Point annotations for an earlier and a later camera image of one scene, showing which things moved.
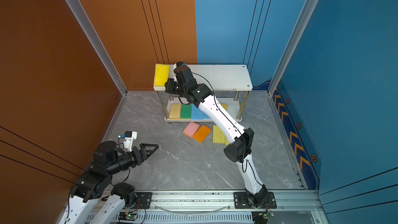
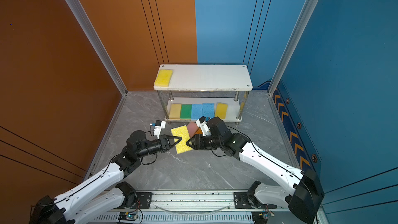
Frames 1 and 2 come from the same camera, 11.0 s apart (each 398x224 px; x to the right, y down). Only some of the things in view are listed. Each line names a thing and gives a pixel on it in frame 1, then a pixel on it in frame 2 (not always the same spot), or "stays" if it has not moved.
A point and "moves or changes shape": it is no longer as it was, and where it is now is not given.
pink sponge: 191,129 stays
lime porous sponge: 226,141 moves or changes shape
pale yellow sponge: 174,111 stays
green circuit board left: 127,216 stays
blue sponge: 197,114 stays
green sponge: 185,111 stays
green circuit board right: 259,217 stays
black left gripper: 140,159 → 164,141
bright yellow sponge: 161,74 moves or changes shape
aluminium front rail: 293,207 stays
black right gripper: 169,85 → 198,144
